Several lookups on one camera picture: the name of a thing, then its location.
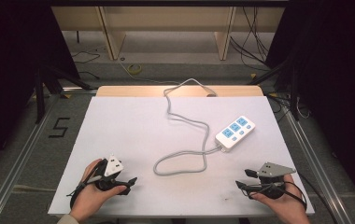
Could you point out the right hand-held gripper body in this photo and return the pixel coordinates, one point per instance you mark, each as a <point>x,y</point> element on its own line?
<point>273,169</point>

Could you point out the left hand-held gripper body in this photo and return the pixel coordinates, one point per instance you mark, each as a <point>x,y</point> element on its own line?
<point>113,166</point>

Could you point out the person's left hand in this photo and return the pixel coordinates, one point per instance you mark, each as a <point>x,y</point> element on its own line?
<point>90,196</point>

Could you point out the person's right hand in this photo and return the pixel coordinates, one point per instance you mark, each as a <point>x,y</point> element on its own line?
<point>287,207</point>

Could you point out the white table mat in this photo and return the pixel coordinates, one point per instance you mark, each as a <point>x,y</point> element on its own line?
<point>129,130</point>

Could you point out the white power strip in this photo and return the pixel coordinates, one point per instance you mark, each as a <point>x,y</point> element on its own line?
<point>234,133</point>

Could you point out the black metal stand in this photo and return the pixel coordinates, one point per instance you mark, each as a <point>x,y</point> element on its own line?
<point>294,93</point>
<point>40,93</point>

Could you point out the yellow tape roll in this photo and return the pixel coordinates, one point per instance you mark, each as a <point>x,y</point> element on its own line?
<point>134,68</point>

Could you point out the dark curtain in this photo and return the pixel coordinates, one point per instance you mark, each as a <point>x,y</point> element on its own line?
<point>7,77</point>
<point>337,87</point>

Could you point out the light wooden shelf unit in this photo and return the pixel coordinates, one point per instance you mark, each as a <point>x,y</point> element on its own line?
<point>166,21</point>

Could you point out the aluminium floor rail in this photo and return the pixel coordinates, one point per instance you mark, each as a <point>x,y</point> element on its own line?
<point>17,161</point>
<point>319,161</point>

